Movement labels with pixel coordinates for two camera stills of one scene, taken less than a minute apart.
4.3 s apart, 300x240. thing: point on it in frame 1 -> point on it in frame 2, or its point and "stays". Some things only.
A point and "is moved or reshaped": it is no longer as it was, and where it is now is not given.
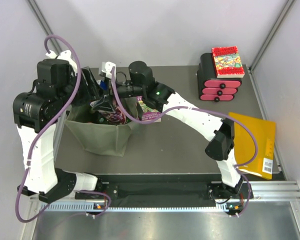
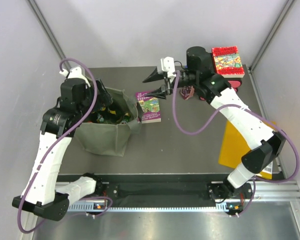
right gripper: [110, 89] -> [161, 92]
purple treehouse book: [149, 113] stays
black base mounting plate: [192, 189] stays
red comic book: [227, 62] stays
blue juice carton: [103, 84] is moved or reshaped
